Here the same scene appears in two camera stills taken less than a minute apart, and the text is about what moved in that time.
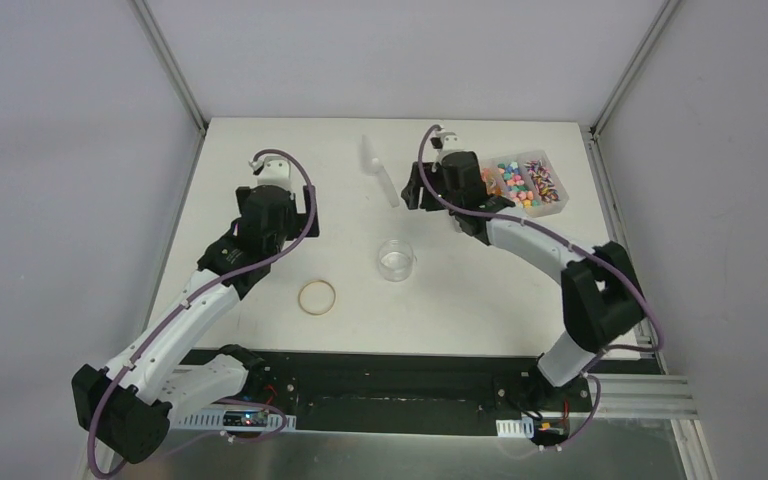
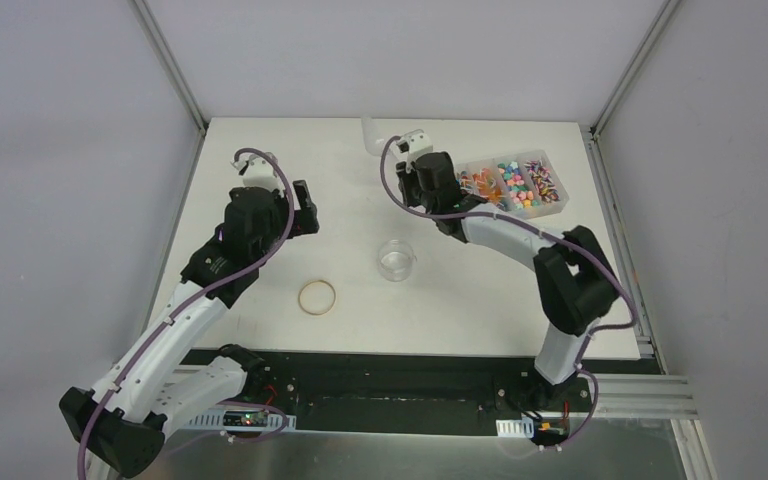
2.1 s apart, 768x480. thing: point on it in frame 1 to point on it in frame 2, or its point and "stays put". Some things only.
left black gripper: [308, 223] stays put
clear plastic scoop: [371, 163] to [378, 132]
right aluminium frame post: [634, 66] stays put
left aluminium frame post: [145, 16] stays put
